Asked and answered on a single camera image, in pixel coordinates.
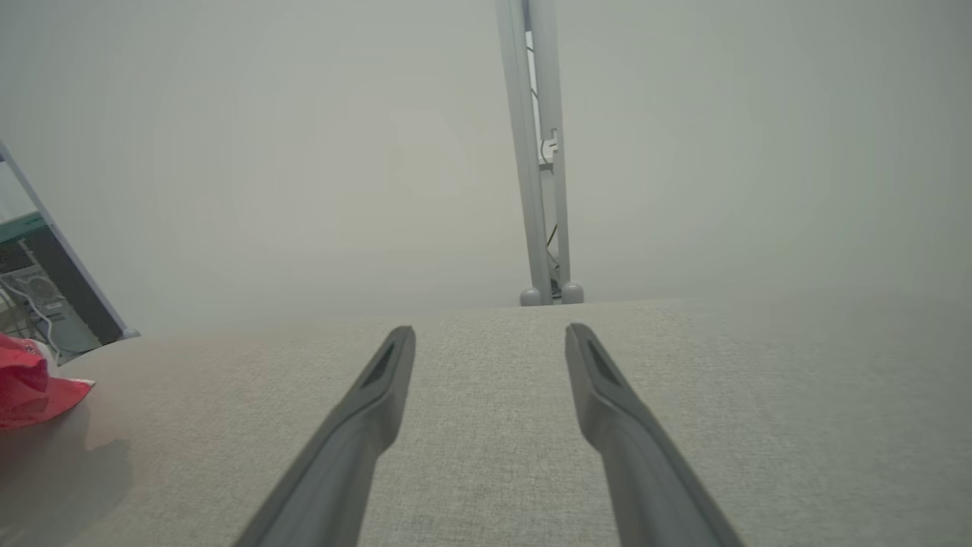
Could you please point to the black computer tower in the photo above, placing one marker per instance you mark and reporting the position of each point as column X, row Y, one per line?
column 68, row 304

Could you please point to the grey double-bar frame post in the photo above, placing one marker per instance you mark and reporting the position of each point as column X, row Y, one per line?
column 524, row 152

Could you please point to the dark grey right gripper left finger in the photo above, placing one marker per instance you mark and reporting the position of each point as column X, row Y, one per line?
column 342, row 471

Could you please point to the grey fabric padded surface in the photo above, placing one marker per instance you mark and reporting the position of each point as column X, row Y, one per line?
column 486, row 456

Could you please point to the red jersey with striped trim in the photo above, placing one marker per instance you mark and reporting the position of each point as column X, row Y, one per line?
column 30, row 387

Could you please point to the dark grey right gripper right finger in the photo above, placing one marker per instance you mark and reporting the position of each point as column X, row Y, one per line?
column 645, row 479

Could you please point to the slanted grey frame bar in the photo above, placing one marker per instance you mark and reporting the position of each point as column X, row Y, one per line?
column 127, row 333

